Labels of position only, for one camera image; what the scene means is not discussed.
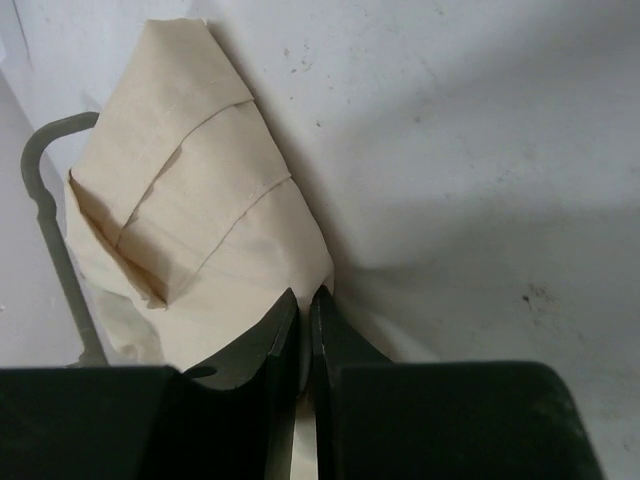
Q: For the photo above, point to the grey wire hanger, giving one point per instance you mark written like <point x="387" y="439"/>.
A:
<point x="93" y="354"/>

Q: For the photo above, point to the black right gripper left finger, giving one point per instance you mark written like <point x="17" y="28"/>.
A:
<point x="242" y="400"/>

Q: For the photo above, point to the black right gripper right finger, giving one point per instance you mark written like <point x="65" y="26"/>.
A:
<point x="335" y="344"/>

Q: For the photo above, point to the beige trousers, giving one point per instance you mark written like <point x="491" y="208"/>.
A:
<point x="185" y="222"/>

